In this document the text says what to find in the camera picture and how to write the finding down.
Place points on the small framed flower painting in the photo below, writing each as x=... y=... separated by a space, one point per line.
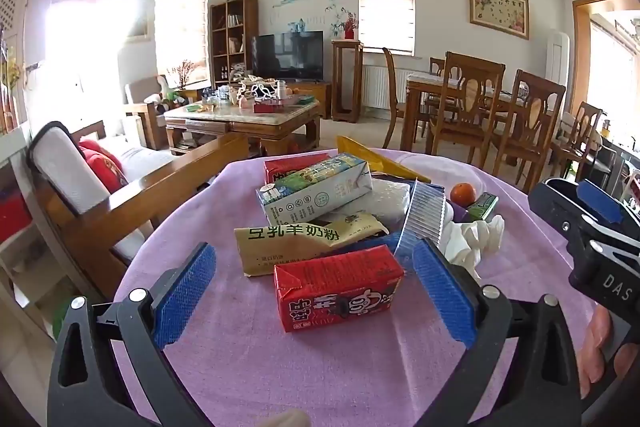
x=137 y=24

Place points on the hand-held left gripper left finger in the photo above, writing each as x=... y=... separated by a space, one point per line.
x=185 y=292

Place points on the large red drink carton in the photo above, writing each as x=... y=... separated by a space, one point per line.
x=340 y=292

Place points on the green white milk carton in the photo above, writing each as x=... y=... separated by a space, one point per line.
x=310 y=192

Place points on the yellow packet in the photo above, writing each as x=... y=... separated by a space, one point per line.
x=380 y=159

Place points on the person's right hand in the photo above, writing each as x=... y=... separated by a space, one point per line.
x=595 y=342

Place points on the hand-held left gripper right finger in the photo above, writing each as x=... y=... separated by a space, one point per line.
x=442 y=297

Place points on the red cushion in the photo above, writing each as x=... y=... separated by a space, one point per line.
x=102 y=164

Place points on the white radiator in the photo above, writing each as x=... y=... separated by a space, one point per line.
x=375 y=84

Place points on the beige milk powder packet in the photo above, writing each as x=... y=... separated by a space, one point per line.
x=290 y=242

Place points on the clear ridged plastic tray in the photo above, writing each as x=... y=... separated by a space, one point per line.
x=422 y=212

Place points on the wooden dining chair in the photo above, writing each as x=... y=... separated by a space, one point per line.
x=530 y=122
x=585 y=132
x=470 y=107
x=436 y=66
x=392 y=72

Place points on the vase of bare branches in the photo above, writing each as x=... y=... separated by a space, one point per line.
x=182 y=74

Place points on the wooden bookshelf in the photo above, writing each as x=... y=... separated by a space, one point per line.
x=250 y=22

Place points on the red box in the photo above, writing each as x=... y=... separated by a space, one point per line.
x=265 y=108

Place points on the blue packet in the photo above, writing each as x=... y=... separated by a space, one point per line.
x=385 y=243

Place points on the wooden coffee table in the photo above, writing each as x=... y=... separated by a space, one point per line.
x=240 y=122

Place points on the large framed picture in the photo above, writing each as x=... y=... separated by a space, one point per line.
x=497 y=9

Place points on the small red drink carton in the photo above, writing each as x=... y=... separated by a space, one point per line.
x=287 y=167

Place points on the red flower vase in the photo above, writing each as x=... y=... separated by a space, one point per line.
x=349 y=32

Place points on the wooden dining table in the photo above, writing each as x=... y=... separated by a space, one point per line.
x=425 y=82

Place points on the crumpled white tissue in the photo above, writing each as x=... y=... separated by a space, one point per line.
x=470 y=242

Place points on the purple tablecloth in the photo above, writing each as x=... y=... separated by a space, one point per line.
x=250 y=357

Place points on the small green carton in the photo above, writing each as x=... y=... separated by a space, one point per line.
x=482 y=206

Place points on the wooden television stand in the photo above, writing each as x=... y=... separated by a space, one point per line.
x=315 y=94

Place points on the wooden armchair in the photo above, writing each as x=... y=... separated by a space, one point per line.
x=145 y=89

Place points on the yellow artificial flowers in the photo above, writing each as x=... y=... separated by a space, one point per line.
x=10 y=72

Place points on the white plastic bag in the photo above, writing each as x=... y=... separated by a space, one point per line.
x=387 y=199

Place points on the tall wooden stand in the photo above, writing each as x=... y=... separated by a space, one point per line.
x=347 y=47

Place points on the wooden sofa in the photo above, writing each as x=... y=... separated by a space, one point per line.
x=165 y=187

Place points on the orange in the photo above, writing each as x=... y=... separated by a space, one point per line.
x=462 y=194

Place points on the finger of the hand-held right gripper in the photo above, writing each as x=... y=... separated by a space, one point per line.
x=597 y=202
x=555 y=207

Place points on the black television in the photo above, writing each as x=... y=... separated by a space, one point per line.
x=290 y=54

